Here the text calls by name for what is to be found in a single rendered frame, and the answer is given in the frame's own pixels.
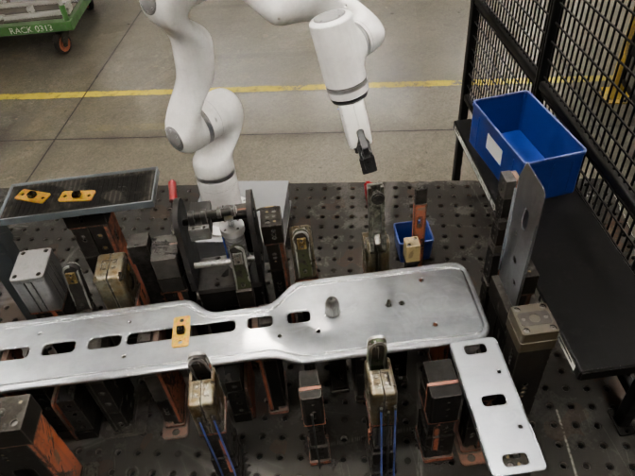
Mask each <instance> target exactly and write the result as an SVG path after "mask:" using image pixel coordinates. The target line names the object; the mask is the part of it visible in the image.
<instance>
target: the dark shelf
mask: <svg viewBox="0 0 635 476"><path fill-rule="evenodd" d="M471 126H472V119H465V120H457V121H454V130H455V134H456V136H457V138H458V140H459V142H460V143H461V145H462V147H463V149H464V151H465V153H466V155H467V157H468V159H469V161H470V162H471V165H472V169H473V171H474V173H475V175H476V176H477V178H478V180H479V182H480V184H481V186H482V188H483V190H484V192H485V194H486V196H487V198H488V200H489V203H490V205H491V207H492V208H493V209H494V210H495V204H496V198H497V194H498V184H499V180H498V179H497V178H496V177H495V176H494V174H493V173H492V172H491V170H490V169H489V167H488V166H487V165H486V163H485V162H484V161H483V159H482V158H481V157H480V155H479V154H478V153H477V151H476V150H475V149H474V147H473V146H472V144H471V143H470V134H471ZM530 260H532V262H533V264H534V265H535V267H536V269H537V271H538V273H539V275H540V276H539V280H538V284H537V287H536V291H535V295H536V297H537V299H538V302H539V303H542V302H544V303H546V304H547V306H548V308H549V310H550V312H551V314H552V316H553V318H554V319H555V321H556V323H557V325H558V328H559V333H558V342H559V344H560V346H561V348H562V350H563V352H564V354H565V356H566V358H567V360H568V362H569V364H570V367H571V369H572V371H573V372H574V374H575V376H576V378H577V379H578V380H581V381H583V380H589V379H597V378H604V377H610V376H618V375H625V374H632V373H635V274H634V273H633V271H632V270H631V268H630V267H629V265H628V264H627V263H626V261H625V259H624V258H623V256H622V255H621V253H620V252H619V250H618V249H617V247H616V246H615V244H614V243H613V242H612V241H611V239H610V238H609V236H608V235H607V233H606V232H605V230H604V229H603V227H602V226H601V224H600V223H599V221H598V220H597V218H596V217H595V215H594V214H593V212H592V210H591V209H590V207H589V206H588V205H587V203H586V202H585V200H584V199H583V197H582V196H581V194H580V193H579V192H578V190H577V189H576V188H575V189H574V191H573V192H572V193H570V194H566V195H558V196H553V197H549V198H545V202H544V206H543V210H542V214H541V221H540V224H539V227H538V231H537V235H536V239H535V243H534V246H533V250H532V254H531V258H530Z"/></svg>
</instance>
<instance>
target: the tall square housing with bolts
mask: <svg viewBox="0 0 635 476"><path fill-rule="evenodd" d="M61 271H62V267H61V265H60V263H59V261H58V259H57V257H56V255H55V254H54V252H53V250H52V248H50V247H48V248H40V249H32V250H25V251H21V252H20V253H19V255H18V257H17V260H16V263H15V265H14V267H13V270H12V273H11V275H10V278H9V281H10V282H11V284H12V285H13V287H14V289H15V290H16V292H17V293H18V295H19V296H20V298H21V299H22V301H23V302H24V304H25V305H26V307H27V308H28V310H29V311H30V314H31V315H36V316H37V317H38V318H44V317H50V316H58V315H72V314H75V313H76V310H77V309H76V306H75V304H74V301H73V300H72V297H71V295H70V292H69V290H68V287H67V285H66V282H65V279H64V277H63V275H62V273H61ZM75 345H76V342H67V343H60V344H53V345H52V346H53V347H54V349H55V350H56V352H57V354H59V353H65V352H71V351H73V350H74V349H75Z"/></svg>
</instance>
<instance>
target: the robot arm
mask: <svg viewBox="0 0 635 476"><path fill-rule="evenodd" d="M205 1H207V0H139V2H140V5H141V8H142V10H143V12H144V14H145V15H146V17H147V18H148V19H149V20H150V21H151V22H153V23H154V24H155V25H157V26H159V27H160V28H161V29H162V30H163V31H164V32H165V33H166V34H167V35H168V37H169V39H170V42H171V45H172V50H173V56H174V61H175V66H176V81H175V85H174V89H173V92H172V94H171V97H170V101H169V104H168V108H167V112H166V116H165V133H166V137H167V139H168V141H169V143H170V144H172V146H173V147H174V148H176V149H177V150H178V151H179V152H183V153H193V152H195V151H196V153H195V155H194V158H193V168H194V172H195V176H196V180H197V186H198V189H199V193H200V196H201V200H202V201H209V200H210V201H211V204H212V210H216V208H217V207H218V206H221V208H222V205H223V206H225V205H233V204H241V203H246V199H245V198H244V197H242V196H240V191H239V186H238V181H237V176H236V172H235V167H234V162H233V157H232V153H233V151H234V148H235V146H236V143H237V141H238V138H239V135H240V132H241V129H242V126H243V120H244V113H243V107H242V104H241V102H240V100H239V98H238V97H237V96H236V94H235V93H233V92H232V91H230V90H227V89H224V88H218V89H214V90H211V91H210V88H211V86H212V83H213V79H214V75H215V54H214V46H213V41H212V37H211V35H210V33H209V32H208V30H207V29H206V28H205V27H203V26H202V25H200V24H198V23H196V22H194V21H191V20H189V18H188V14H189V11H190V9H191V8H192V7H194V6H197V5H199V4H201V3H203V2H205ZM243 1H244V2H246V3H247V4H248V5H249V6H250V7H252V8H253V9H254V10H255V11H256V12H258V13H259V14H260V15H261V16H262V17H263V18H265V19H266V20H267V21H269V22H270V23H272V24H273V25H275V26H287V25H292V24H295V23H301V22H310V23H309V28H310V31H311V35H312V39H313V42H314V46H315V48H316V52H317V58H318V62H319V66H320V69H321V73H322V75H323V79H324V83H325V86H326V90H327V94H328V96H329V98H330V99H331V100H332V102H333V103H334V104H335V105H338V109H339V113H340V117H341V121H342V124H343V128H344V132H345V135H346V138H347V141H348V144H349V147H350V149H354V151H355V153H356V154H359V157H360V158H359V161H360V165H361V169H362V173H363V175H365V174H368V173H372V172H375V171H377V166H376V162H375V159H374V155H373V154H372V151H371V147H370V144H371V143H372V138H371V133H370V127H369V119H368V115H367V111H366V106H365V102H364V98H365V97H366V96H367V95H368V89H369V83H368V79H367V74H366V70H365V65H364V63H365V58H366V57H367V56H368V55H369V54H371V53H372V52H374V51H375V50H376V49H377V48H378V47H379V46H380V45H381V44H382V43H383V41H384V38H385V29H384V27H383V25H382V23H381V22H380V20H379V19H378V18H377V17H376V16H375V15H374V14H373V13H372V12H371V11H370V10H369V9H368V8H366V7H365V6H364V5H362V4H361V3H360V2H359V1H357V0H243Z"/></svg>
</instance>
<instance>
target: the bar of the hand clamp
mask: <svg viewBox="0 0 635 476"><path fill-rule="evenodd" d="M367 200H368V220H369V242H370V252H374V243H373V234H378V233H381V240H382V244H381V247H382V250H386V220H385V187H384V184H383V182H376V183H369V184H367Z"/></svg>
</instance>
